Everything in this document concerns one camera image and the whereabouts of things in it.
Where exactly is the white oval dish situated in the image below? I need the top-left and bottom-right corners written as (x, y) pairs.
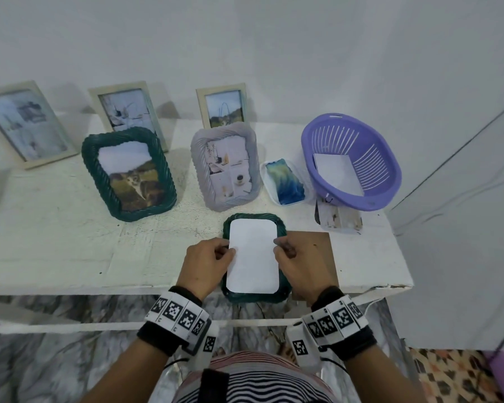
top-left (260, 160), bottom-right (316, 206)

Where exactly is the person's left forearm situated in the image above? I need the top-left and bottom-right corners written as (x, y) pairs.
top-left (79, 336), bottom-right (181, 403)

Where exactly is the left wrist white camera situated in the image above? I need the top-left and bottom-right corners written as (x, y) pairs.
top-left (181, 321), bottom-right (220, 358)

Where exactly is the purple plastic basket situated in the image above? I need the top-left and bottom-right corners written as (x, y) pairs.
top-left (301, 113), bottom-right (402, 212)

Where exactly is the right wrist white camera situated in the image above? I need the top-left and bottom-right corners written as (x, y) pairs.
top-left (286, 323), bottom-right (322, 370)

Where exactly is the striped shirt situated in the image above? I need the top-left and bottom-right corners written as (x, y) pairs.
top-left (177, 351), bottom-right (341, 403)

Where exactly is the person's left hand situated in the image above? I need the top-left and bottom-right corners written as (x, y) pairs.
top-left (176, 237), bottom-right (238, 301)

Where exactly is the dark green frame, dog photo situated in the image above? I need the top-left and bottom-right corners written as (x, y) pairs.
top-left (81, 126), bottom-right (178, 223)

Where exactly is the medium cream picture frame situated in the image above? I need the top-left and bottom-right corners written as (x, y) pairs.
top-left (88, 81), bottom-right (169, 153)

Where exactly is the wrist white camera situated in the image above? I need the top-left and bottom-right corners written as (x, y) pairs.
top-left (181, 321), bottom-right (220, 358)
top-left (286, 323), bottom-right (322, 370)

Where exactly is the white card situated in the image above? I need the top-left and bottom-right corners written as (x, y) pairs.
top-left (313, 153), bottom-right (365, 198)

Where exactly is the blue and yellow sponge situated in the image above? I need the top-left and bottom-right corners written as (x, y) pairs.
top-left (265, 159), bottom-right (312, 205)

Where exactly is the grey ribbed picture frame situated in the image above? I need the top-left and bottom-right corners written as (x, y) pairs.
top-left (190, 122), bottom-right (263, 213)

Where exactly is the small cream picture frame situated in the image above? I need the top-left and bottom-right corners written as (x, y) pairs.
top-left (196, 83), bottom-right (250, 130)

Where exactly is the right wrist marker band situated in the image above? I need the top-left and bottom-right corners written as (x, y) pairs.
top-left (301, 286), bottom-right (379, 361)

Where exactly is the person's right forearm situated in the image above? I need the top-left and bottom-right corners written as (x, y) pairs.
top-left (340, 344), bottom-right (427, 403)

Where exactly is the left wrist marker band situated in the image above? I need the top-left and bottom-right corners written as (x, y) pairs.
top-left (136, 286), bottom-right (213, 357)

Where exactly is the person's right hand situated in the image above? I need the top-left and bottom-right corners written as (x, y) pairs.
top-left (272, 238), bottom-right (339, 308)

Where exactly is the white paper sheet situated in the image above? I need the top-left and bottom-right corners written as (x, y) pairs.
top-left (227, 218), bottom-right (279, 294)

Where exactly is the large cream picture frame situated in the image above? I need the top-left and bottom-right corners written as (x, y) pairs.
top-left (0, 80), bottom-right (80, 170)

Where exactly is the wrist marker band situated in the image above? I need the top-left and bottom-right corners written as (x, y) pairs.
top-left (301, 286), bottom-right (379, 361)
top-left (136, 286), bottom-right (213, 357)

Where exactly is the patterned rug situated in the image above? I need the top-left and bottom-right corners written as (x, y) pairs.
top-left (407, 347), bottom-right (504, 403)

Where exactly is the brown backing board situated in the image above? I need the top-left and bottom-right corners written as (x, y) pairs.
top-left (286, 232), bottom-right (339, 289)

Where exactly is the dark green flat picture frame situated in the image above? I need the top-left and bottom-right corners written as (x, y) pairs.
top-left (221, 212), bottom-right (291, 305)

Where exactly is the black chest strap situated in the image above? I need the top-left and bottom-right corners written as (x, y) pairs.
top-left (199, 368), bottom-right (230, 403)

